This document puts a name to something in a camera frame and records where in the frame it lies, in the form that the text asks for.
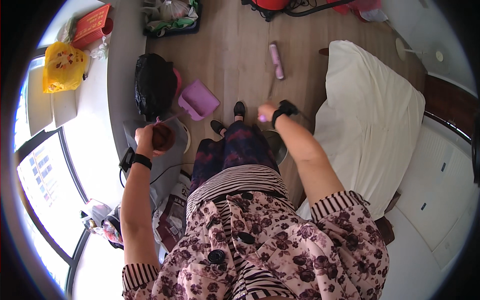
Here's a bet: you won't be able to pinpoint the black crate with bags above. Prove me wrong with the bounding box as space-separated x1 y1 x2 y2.
141 0 203 38

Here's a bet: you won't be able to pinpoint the person's right hand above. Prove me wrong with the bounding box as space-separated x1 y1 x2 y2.
257 103 279 122

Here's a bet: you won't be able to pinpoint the printed paper bag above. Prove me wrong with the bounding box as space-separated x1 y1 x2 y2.
152 173 193 254

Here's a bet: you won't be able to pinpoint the red vacuum cleaner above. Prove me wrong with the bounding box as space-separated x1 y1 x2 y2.
242 0 297 22

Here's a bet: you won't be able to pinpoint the pink dustpan with handle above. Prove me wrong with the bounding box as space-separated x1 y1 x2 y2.
155 79 221 125

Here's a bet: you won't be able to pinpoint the heap of colourful bags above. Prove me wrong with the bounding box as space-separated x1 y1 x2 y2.
79 199 125 250

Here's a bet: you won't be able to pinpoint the dark red round object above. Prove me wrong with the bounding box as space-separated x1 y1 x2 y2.
152 124 176 152

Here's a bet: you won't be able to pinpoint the black vacuum hose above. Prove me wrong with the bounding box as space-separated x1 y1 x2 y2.
283 0 355 18

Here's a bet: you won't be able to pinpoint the red gift box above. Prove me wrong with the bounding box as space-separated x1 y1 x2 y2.
71 3 114 50

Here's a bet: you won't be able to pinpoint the clear plastic bag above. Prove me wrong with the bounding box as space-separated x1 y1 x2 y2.
90 35 110 61

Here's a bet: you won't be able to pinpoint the person's legs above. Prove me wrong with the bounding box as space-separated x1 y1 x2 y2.
189 101 281 196

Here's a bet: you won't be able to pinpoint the red and white cloth heap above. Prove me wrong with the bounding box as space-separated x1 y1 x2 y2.
326 0 389 23

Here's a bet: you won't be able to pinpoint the person's body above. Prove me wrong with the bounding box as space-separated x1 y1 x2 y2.
122 165 391 300

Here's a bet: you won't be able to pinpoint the yellow plastic bag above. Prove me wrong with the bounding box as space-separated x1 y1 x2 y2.
42 41 88 94

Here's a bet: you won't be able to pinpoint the black bin bag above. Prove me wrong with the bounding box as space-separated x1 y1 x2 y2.
134 53 178 121

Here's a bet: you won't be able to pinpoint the window with dark frame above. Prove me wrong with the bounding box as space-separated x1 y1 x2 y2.
13 56 92 297

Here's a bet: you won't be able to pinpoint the white wardrobe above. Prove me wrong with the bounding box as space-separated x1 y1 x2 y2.
394 116 480 271

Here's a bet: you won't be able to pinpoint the black cable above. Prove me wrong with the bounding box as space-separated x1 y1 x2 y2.
119 162 196 189

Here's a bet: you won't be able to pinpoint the pink waste bin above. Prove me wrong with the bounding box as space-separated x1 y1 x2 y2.
172 67 183 99

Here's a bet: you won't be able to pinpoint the white floor stand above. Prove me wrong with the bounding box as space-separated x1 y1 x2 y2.
395 37 445 63

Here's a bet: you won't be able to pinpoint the grey padded chair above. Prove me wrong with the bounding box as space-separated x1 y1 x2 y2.
123 119 193 211

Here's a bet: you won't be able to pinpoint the black wrist band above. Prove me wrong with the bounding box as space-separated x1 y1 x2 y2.
119 147 153 173
271 99 301 129

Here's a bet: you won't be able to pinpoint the person's left hand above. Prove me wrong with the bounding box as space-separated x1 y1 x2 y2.
134 124 157 159

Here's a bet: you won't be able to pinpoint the metal waste bin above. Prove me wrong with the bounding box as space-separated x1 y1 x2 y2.
261 129 289 166

